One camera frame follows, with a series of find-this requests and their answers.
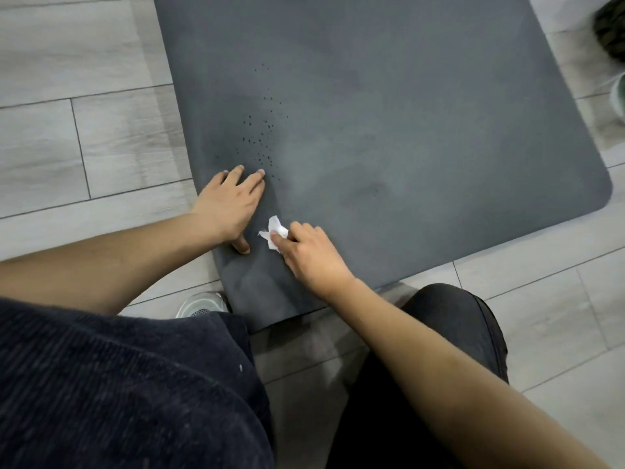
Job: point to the person's right hand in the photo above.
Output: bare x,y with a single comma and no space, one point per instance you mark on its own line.
312,263

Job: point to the person's right forearm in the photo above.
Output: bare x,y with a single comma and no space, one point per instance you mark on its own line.
464,385

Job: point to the person's left forearm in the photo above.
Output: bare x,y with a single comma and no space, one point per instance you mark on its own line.
97,268

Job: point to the white wipe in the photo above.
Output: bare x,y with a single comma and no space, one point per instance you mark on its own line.
273,229

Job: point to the person's left hand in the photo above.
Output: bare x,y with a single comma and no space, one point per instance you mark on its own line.
229,205

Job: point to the white wipe tub green spout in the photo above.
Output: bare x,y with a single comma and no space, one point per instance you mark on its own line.
619,95

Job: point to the person's dark blue top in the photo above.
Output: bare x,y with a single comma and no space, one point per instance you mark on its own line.
122,395

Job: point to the dark grey yoga mat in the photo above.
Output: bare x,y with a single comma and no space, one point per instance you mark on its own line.
415,117

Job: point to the person's left shoe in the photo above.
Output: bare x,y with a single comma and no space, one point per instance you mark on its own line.
202,305

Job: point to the black patterned trash bin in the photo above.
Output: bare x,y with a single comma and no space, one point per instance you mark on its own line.
613,29

